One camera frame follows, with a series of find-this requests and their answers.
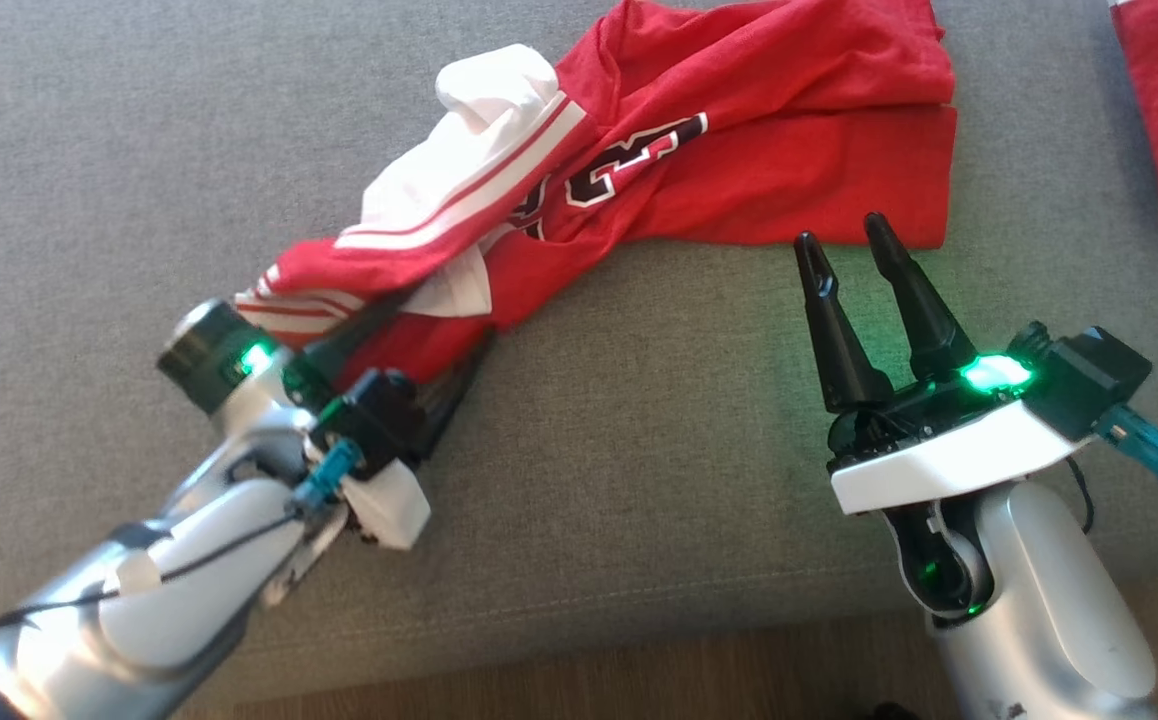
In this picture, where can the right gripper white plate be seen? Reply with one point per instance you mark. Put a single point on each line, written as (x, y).
(949, 455)

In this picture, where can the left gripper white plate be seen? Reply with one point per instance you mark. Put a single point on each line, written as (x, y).
(209, 355)

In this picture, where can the red jersey with white stripes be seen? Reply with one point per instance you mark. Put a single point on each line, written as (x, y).
(719, 130)

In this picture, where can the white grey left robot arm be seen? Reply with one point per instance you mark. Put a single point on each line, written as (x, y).
(159, 590)

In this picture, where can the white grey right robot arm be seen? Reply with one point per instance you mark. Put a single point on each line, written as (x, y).
(1039, 610)

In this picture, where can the dark left wrist camera box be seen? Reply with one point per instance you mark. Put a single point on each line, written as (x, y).
(374, 415)

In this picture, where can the dark wrist camera box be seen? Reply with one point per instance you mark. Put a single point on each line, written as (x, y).
(1089, 375)
(374, 415)

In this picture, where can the dark right wrist camera box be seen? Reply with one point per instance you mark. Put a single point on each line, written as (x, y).
(1089, 375)

